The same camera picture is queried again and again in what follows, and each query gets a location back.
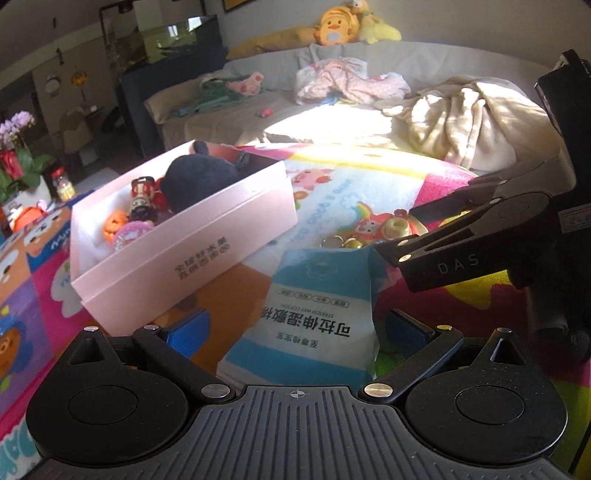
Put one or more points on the green cloth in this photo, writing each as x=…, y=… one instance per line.
x=212, y=97

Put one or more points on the yellow hanging lantern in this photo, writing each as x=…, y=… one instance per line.
x=77, y=78

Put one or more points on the pink cardboard box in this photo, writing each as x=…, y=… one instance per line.
x=194, y=249

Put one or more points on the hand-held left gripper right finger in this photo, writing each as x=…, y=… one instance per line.
x=408, y=332

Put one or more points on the grey sofa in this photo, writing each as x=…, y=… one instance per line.
x=240, y=115

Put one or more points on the yellow duck backpack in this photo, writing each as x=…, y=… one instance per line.
x=337, y=27

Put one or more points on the yellow pillow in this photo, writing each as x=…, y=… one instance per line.
x=277, y=41

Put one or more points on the red brown doll figurine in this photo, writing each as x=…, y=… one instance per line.
x=142, y=198

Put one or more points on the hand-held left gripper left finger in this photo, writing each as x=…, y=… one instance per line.
x=187, y=332

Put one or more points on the orange round toy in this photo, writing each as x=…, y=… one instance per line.
x=27, y=218

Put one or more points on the dark blue tank cabinet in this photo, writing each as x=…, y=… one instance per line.
x=138, y=106

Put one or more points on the beige dining chair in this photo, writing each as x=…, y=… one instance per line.
x=76, y=129

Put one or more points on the yellow green plush toy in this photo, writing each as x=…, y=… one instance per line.
x=378, y=30

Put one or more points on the pink orchid in white pot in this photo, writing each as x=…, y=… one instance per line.
x=21, y=161

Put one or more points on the small pink toy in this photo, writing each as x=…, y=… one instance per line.
x=265, y=112

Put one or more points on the black plush toy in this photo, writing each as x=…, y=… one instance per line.
x=198, y=182

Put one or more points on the orange pumpkin toy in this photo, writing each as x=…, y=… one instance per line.
x=113, y=226

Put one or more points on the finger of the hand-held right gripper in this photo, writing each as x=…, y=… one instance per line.
x=443, y=270
x=461, y=205

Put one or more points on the colourful cartoon play mat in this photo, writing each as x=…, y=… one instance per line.
x=351, y=189

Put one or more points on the yellow toy cup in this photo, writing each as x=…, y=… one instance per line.
x=399, y=228

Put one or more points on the blue white wipes packet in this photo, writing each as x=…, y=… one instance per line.
x=314, y=314

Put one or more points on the clear jar with red lid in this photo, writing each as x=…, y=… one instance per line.
x=62, y=184

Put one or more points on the pink cloth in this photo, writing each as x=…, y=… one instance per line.
x=247, y=83

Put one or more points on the glass fish tank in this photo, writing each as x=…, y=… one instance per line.
x=157, y=41

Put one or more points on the person's right hand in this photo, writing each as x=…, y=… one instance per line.
x=563, y=314

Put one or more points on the white wall clock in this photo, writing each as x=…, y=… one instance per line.
x=52, y=84

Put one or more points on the pink round toy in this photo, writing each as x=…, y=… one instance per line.
x=131, y=234

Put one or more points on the pink patterned blanket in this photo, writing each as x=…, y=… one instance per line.
x=351, y=81

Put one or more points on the beige blanket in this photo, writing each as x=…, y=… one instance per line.
x=461, y=120

